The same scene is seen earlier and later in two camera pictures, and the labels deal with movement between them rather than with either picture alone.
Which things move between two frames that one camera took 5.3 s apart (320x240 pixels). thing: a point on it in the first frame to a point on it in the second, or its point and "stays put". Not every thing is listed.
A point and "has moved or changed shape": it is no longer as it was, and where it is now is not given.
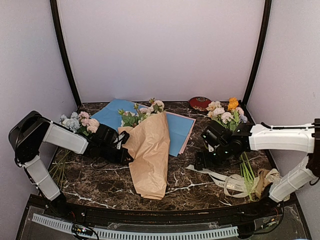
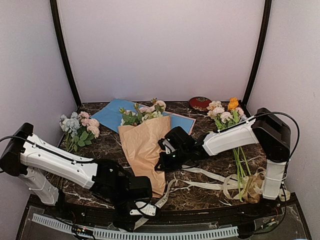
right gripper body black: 220,157 to 175,161
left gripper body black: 105,153 to 118,220
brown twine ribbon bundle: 266,177 has moved or changed shape
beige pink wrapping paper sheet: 149,143 stays put
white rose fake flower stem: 128,118 stays put
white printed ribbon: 234,186 has moved or changed shape
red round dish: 199,103 stays put
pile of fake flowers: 80,122 stays put
